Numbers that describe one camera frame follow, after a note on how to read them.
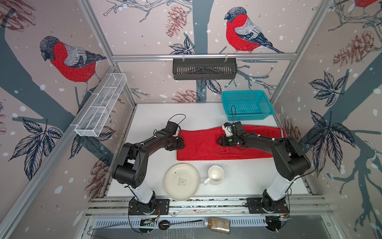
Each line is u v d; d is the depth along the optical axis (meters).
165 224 0.67
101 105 0.78
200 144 0.96
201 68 1.06
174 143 0.81
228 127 0.87
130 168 0.47
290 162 0.48
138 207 0.68
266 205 0.66
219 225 0.65
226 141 0.86
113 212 0.73
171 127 0.77
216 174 0.82
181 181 0.81
